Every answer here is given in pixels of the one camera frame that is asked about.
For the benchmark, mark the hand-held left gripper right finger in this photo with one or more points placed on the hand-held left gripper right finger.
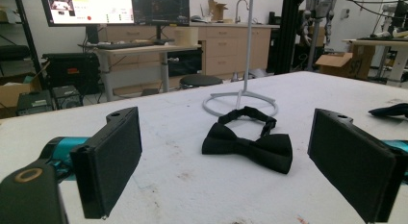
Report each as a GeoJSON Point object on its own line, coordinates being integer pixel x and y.
{"type": "Point", "coordinates": [356, 166]}

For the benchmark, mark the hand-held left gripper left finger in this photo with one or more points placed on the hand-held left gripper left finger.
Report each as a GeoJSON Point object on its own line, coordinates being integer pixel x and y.
{"type": "Point", "coordinates": [106, 163]}

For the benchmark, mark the black bow tie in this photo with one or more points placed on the black bow tie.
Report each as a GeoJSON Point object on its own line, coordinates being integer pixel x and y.
{"type": "Point", "coordinates": [247, 147]}
{"type": "Point", "coordinates": [389, 110]}

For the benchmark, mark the white foam mat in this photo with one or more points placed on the white foam mat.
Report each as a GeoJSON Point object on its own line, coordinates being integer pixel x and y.
{"type": "Point", "coordinates": [179, 185]}

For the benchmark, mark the black computer tower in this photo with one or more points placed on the black computer tower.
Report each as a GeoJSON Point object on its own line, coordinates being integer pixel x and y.
{"type": "Point", "coordinates": [70, 71]}

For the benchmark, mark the large printed cardboard box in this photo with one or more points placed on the large printed cardboard box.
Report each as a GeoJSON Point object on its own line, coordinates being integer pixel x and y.
{"type": "Point", "coordinates": [349, 63]}

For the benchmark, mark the cardboard box with teal paper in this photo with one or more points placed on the cardboard box with teal paper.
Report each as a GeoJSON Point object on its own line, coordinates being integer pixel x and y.
{"type": "Point", "coordinates": [12, 95]}

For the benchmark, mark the light standing desk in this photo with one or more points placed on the light standing desk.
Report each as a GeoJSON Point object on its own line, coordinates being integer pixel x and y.
{"type": "Point", "coordinates": [141, 50]}

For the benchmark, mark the black keyboard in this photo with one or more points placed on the black keyboard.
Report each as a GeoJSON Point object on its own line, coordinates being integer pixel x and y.
{"type": "Point", "coordinates": [128, 44]}

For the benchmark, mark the white work table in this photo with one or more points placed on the white work table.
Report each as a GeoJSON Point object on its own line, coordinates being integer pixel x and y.
{"type": "Point", "coordinates": [378, 44]}

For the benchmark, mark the black round stool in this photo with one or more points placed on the black round stool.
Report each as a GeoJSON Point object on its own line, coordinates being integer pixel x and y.
{"type": "Point", "coordinates": [200, 80]}

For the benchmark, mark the black box under desk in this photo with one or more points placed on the black box under desk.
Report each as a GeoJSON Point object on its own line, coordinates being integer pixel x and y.
{"type": "Point", "coordinates": [184, 62]}

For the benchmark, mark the beige box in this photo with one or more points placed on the beige box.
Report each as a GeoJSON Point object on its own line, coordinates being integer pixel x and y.
{"type": "Point", "coordinates": [186, 36]}

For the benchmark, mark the bright computer monitor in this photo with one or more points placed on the bright computer monitor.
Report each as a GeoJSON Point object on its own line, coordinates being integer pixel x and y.
{"type": "Point", "coordinates": [93, 7]}

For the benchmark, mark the grey robot on pole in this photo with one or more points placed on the grey robot on pole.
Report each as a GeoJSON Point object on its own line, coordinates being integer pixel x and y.
{"type": "Point", "coordinates": [317, 12]}

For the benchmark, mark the dark computer monitor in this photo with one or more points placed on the dark computer monitor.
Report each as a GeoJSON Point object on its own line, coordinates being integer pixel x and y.
{"type": "Point", "coordinates": [160, 7]}

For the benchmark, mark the wooden cabinet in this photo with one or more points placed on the wooden cabinet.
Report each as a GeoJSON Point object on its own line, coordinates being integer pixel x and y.
{"type": "Point", "coordinates": [224, 47]}

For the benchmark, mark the small open cardboard box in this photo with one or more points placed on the small open cardboard box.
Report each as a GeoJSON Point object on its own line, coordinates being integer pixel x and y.
{"type": "Point", "coordinates": [217, 11]}

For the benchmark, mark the metal faucet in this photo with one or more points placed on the metal faucet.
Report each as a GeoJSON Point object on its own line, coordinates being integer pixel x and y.
{"type": "Point", "coordinates": [238, 9]}

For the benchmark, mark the black shelf frame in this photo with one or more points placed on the black shelf frame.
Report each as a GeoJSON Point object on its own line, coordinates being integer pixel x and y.
{"type": "Point", "coordinates": [29, 41]}

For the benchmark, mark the black metal frame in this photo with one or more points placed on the black metal frame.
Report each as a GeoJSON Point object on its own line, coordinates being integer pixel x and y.
{"type": "Point", "coordinates": [288, 35]}

